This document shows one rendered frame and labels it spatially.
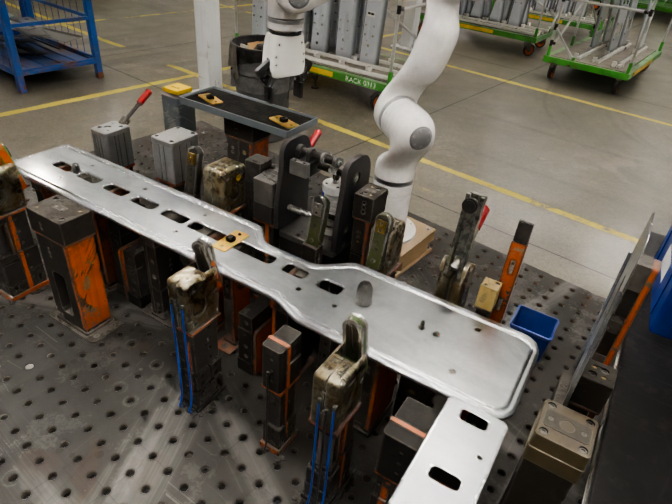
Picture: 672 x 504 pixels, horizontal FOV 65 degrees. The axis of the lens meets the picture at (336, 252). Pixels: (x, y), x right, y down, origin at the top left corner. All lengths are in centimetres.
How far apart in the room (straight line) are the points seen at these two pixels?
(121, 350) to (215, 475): 43
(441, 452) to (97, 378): 82
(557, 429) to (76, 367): 103
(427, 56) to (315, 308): 75
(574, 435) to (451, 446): 17
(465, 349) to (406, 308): 14
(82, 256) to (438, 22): 103
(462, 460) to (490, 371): 20
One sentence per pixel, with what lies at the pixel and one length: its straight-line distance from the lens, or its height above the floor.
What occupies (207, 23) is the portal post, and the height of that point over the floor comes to 66.
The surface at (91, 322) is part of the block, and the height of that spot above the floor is 73.
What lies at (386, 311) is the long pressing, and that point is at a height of 100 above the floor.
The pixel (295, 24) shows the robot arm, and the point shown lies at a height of 140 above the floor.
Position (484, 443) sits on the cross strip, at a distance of 86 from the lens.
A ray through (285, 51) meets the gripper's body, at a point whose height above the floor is 134.
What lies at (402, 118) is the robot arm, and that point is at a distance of 143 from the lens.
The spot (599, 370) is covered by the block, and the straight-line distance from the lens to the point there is 93.
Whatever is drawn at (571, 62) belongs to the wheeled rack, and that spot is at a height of 26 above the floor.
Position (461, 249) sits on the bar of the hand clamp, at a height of 110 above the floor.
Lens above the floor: 165
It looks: 34 degrees down
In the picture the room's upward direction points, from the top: 6 degrees clockwise
